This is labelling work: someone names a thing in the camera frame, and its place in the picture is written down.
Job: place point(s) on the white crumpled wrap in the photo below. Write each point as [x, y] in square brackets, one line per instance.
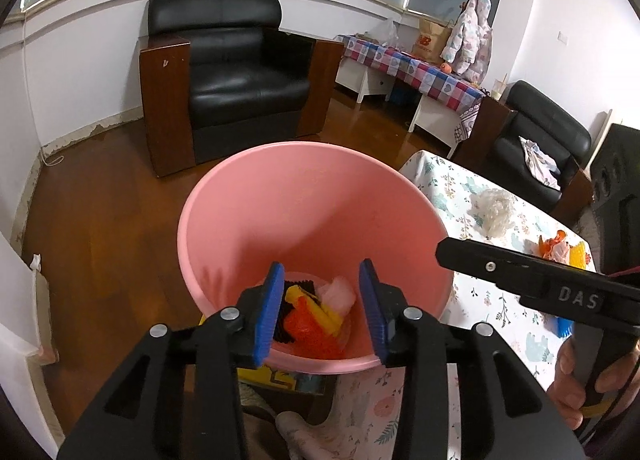
[337, 292]

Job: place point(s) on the floral tablecloth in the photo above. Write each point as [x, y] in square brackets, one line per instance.
[490, 300]

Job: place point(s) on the blue plastic piece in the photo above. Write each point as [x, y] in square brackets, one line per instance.
[562, 327]

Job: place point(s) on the checkered tablecloth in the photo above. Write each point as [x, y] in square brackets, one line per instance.
[425, 78]

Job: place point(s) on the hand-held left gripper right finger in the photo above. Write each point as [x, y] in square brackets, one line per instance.
[374, 315]

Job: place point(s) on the orange fruit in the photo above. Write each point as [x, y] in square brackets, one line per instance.
[445, 68]

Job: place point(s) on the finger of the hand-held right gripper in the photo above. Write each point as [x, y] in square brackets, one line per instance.
[480, 265]

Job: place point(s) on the clear plastic wrap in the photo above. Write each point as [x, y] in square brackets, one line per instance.
[492, 212]

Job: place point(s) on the brown paper bag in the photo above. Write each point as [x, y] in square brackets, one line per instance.
[430, 40]

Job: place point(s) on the yellow translucent plastic piece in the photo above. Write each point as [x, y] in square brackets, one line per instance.
[577, 255]

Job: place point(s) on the white leaning board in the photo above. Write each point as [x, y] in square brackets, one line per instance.
[602, 138]

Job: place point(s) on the yellow box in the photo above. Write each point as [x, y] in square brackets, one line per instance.
[280, 380]

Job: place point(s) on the pink patterned puffer jacket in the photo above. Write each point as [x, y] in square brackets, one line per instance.
[467, 38]

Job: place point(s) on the black leather sofa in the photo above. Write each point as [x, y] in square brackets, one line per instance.
[545, 130]

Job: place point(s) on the white wooden cabinet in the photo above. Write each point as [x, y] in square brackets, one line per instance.
[435, 123]
[372, 83]

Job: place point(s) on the yellow ridged plastic piece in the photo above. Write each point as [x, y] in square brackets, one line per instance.
[326, 318]

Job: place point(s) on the white wall outlet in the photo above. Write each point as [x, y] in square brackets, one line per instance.
[562, 37]

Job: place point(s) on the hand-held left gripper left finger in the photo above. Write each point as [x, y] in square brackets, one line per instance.
[266, 320]

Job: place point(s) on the patterned cloth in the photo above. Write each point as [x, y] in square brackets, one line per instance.
[540, 163]

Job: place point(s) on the black leather armchair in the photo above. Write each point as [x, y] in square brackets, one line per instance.
[240, 65]

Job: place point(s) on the drink cup with straw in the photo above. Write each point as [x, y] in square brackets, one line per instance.
[497, 89]

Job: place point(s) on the person's right hand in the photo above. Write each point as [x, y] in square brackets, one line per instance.
[562, 380]

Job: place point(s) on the person's floral trouser leg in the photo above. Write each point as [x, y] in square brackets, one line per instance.
[315, 435]

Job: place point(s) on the orange ridged plastic piece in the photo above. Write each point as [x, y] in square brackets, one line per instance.
[310, 337]

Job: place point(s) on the clear plastic bag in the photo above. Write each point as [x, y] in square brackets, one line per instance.
[386, 33]

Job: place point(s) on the pink plastic bucket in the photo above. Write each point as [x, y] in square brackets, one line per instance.
[310, 200]

